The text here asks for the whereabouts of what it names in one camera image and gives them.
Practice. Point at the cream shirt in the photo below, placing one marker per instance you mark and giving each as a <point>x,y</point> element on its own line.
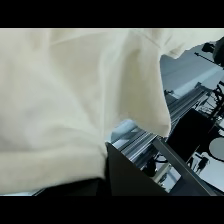
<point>66,100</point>

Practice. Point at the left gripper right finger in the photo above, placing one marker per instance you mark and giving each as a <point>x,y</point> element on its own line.
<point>130,176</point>

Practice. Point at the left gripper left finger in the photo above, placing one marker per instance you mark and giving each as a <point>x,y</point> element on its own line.
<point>76,188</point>

